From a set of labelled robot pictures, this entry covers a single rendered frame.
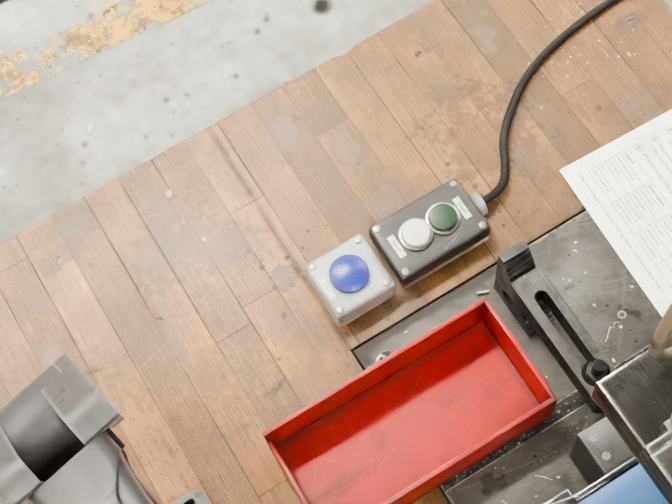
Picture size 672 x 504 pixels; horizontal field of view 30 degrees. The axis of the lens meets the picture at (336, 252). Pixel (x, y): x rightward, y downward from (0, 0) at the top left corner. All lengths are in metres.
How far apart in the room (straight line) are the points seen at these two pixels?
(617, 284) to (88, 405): 0.64
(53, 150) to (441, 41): 1.20
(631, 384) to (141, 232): 0.57
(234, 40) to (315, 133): 1.15
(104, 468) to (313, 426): 0.44
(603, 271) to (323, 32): 1.29
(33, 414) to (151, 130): 1.57
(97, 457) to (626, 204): 0.69
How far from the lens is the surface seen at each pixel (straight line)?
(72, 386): 0.85
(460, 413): 1.23
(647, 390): 1.01
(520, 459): 1.23
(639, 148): 1.35
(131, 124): 2.43
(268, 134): 1.36
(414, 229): 1.26
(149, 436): 1.26
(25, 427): 0.88
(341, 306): 1.24
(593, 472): 1.18
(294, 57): 2.45
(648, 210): 1.33
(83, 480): 0.82
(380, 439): 1.23
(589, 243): 1.30
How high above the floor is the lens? 2.10
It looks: 68 degrees down
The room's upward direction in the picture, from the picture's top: 11 degrees counter-clockwise
